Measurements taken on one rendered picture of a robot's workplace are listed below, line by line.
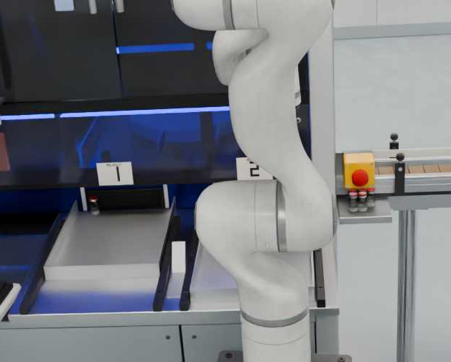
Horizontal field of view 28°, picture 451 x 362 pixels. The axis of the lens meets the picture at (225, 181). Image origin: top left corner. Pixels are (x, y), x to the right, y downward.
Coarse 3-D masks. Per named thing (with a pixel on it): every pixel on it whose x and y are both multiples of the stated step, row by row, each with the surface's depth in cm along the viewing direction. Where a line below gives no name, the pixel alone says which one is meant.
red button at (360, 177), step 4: (356, 172) 212; (360, 172) 212; (364, 172) 212; (352, 176) 213; (356, 176) 212; (360, 176) 212; (364, 176) 212; (352, 180) 213; (356, 180) 212; (360, 180) 212; (364, 180) 212; (356, 184) 213; (360, 184) 213; (364, 184) 213
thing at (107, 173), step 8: (104, 168) 219; (112, 168) 219; (120, 168) 218; (128, 168) 218; (104, 176) 220; (112, 176) 219; (120, 176) 219; (128, 176) 219; (104, 184) 220; (112, 184) 220; (120, 184) 220; (128, 184) 220
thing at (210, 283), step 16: (208, 256) 207; (288, 256) 205; (304, 256) 204; (192, 272) 194; (208, 272) 201; (224, 272) 200; (304, 272) 198; (192, 288) 189; (208, 288) 188; (224, 288) 188
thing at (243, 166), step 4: (236, 160) 216; (240, 160) 216; (244, 160) 216; (248, 160) 216; (236, 164) 216; (240, 164) 216; (244, 164) 216; (248, 164) 216; (252, 164) 216; (240, 168) 217; (244, 168) 216; (248, 168) 216; (260, 168) 216; (240, 172) 217; (244, 172) 217; (248, 172) 217; (256, 172) 217; (260, 172) 217; (264, 172) 217; (268, 172) 217; (240, 176) 217; (244, 176) 217; (248, 176) 217; (260, 176) 217; (264, 176) 217; (268, 176) 217; (272, 176) 217
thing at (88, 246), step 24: (72, 216) 226; (96, 216) 230; (120, 216) 229; (144, 216) 228; (168, 216) 227; (72, 240) 219; (96, 240) 218; (120, 240) 217; (144, 240) 216; (48, 264) 204; (72, 264) 208; (96, 264) 200; (120, 264) 200; (144, 264) 199
